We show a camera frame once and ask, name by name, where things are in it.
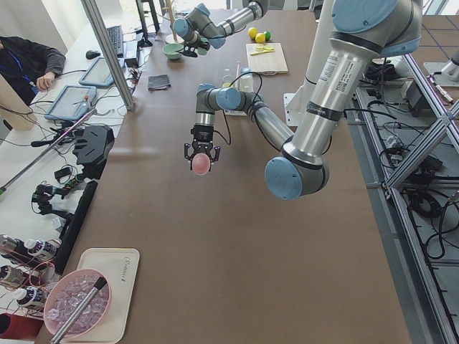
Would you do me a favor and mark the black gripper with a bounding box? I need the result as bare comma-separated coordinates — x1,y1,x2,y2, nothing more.
184,123,220,171
182,34,210,57

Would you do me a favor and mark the pink plastic cup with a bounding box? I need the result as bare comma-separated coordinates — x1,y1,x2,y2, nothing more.
191,153,211,176

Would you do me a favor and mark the green plastic cup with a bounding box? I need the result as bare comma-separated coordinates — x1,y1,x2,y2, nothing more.
197,47,208,55

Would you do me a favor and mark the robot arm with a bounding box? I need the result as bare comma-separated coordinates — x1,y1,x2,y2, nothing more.
173,0,270,57
184,1,422,200

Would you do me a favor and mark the light blue plastic cup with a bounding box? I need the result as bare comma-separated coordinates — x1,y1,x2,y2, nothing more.
240,67,250,75

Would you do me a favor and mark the cream white plastic cup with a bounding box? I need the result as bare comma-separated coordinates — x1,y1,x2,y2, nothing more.
239,73,254,92

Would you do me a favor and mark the green ceramic bowl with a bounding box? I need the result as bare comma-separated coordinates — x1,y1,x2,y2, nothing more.
162,43,184,60

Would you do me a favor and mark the grey folded cloth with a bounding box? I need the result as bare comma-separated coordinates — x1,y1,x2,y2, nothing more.
148,75,171,90

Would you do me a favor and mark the whole yellow lemon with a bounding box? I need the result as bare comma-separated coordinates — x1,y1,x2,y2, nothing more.
247,27,258,40
254,32,266,44

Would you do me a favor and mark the black keyboard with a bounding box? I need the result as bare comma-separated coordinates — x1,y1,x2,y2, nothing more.
106,25,124,57

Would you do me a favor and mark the wooden cutting board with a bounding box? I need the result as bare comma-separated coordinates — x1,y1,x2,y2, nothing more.
245,43,288,74

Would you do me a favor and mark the black computer mouse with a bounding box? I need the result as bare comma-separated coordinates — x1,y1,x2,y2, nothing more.
85,50,100,60

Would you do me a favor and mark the black plastic housing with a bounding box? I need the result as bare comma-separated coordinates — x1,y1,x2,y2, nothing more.
72,125,115,179

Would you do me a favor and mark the blue teach pendant tablet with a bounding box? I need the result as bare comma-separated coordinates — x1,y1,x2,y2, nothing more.
44,85,97,121

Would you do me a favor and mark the beige plastic tray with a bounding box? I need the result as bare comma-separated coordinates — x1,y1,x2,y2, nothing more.
62,248,140,343

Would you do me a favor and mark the seated person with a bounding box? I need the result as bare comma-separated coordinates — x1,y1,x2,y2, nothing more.
1,37,66,105

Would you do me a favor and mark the pink bowl of ice cubes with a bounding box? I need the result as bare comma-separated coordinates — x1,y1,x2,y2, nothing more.
44,269,111,338

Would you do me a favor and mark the metal rod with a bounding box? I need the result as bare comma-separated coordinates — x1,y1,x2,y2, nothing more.
1,107,96,195

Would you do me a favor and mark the white wire cup rack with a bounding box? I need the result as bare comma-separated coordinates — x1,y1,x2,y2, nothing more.
222,59,254,117

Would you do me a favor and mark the aluminium frame post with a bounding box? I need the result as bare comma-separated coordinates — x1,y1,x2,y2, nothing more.
81,0,135,111

